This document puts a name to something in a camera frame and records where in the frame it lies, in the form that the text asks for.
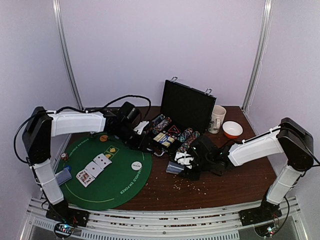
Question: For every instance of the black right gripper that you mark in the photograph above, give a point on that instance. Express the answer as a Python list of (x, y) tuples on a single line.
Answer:
[(189, 168)]

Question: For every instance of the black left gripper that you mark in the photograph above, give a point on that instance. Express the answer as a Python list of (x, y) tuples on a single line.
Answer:
[(142, 144)]

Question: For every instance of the white dealer button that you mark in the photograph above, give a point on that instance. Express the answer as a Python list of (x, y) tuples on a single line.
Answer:
[(136, 165)]

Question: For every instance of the grey playing card deck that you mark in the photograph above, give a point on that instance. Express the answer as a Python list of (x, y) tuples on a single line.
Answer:
[(174, 168)]

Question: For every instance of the orange big blind button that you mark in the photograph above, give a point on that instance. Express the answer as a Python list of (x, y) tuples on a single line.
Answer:
[(104, 138)]

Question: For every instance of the face-up three diamonds card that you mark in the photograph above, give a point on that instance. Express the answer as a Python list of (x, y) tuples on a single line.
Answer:
[(102, 161)]

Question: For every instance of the black poker chip case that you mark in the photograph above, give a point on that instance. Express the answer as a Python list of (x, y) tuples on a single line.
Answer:
[(187, 107)]

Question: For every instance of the face-up ace diamond card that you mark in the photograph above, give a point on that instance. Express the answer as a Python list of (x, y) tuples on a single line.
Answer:
[(93, 169)]

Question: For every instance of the face-up king card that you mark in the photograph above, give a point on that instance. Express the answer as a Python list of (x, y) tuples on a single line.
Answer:
[(85, 178)]

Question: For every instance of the blue small blind button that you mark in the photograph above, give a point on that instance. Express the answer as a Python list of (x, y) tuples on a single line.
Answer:
[(68, 168)]

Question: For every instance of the small poker chip stack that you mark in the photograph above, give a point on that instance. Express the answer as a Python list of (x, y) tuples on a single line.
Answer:
[(64, 157)]

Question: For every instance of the dealt card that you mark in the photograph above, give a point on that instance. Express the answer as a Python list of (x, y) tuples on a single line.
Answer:
[(63, 176)]

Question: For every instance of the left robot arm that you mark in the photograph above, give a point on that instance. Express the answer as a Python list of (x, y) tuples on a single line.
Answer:
[(38, 130)]

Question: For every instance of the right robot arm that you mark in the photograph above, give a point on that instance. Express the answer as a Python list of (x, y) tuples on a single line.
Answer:
[(288, 138)]

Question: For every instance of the blue boxed card deck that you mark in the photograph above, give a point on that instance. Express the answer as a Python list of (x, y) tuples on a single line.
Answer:
[(164, 139)]

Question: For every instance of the green round poker mat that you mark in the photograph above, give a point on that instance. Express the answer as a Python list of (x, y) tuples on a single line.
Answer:
[(116, 184)]

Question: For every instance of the poker chip row far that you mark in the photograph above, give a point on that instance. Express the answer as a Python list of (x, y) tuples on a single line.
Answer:
[(157, 120)]

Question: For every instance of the poker chip row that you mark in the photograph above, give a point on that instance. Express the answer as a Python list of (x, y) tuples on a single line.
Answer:
[(186, 138), (158, 128), (157, 120)]

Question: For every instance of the poker chip row right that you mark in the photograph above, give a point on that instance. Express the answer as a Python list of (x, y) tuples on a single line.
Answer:
[(186, 138)]

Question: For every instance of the black red triangle token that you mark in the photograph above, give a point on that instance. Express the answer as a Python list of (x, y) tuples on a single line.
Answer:
[(174, 130)]

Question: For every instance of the orange white bowl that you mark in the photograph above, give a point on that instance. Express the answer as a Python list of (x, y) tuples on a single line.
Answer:
[(232, 129)]

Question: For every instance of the beige cup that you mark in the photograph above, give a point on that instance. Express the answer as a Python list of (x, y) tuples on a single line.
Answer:
[(217, 118)]

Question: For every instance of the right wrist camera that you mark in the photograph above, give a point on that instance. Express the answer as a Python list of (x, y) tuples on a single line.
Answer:
[(201, 146)]

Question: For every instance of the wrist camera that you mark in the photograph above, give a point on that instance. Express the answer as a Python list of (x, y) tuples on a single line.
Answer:
[(128, 113), (201, 146)]

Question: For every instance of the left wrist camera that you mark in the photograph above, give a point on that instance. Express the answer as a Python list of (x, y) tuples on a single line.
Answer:
[(128, 113)]

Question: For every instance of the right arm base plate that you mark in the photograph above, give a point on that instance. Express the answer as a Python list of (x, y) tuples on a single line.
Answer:
[(258, 215)]

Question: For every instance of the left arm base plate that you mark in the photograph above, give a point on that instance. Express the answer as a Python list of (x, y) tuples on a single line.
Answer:
[(75, 217)]

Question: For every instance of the left aluminium post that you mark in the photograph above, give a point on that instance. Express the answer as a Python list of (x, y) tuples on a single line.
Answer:
[(66, 57)]

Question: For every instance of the aluminium post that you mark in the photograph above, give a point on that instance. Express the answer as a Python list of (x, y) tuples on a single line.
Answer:
[(261, 48), (66, 57)]

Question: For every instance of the right aluminium post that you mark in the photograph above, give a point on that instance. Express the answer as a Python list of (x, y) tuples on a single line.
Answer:
[(261, 48)]

